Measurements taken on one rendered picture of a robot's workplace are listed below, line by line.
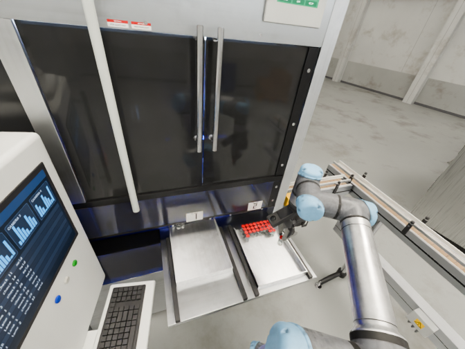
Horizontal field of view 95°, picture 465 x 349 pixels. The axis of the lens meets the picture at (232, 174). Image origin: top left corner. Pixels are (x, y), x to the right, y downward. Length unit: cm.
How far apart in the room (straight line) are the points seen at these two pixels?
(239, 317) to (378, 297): 151
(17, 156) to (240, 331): 171
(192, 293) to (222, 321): 92
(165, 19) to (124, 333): 111
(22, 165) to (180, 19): 56
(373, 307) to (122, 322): 90
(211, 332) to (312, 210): 147
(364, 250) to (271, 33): 70
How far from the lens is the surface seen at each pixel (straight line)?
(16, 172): 72
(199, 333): 194
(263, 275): 114
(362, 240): 63
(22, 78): 84
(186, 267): 112
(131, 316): 113
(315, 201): 64
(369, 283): 58
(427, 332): 190
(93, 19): 69
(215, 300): 106
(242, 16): 81
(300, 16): 89
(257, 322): 200
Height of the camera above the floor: 185
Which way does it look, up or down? 36 degrees down
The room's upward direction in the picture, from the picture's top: 7 degrees clockwise
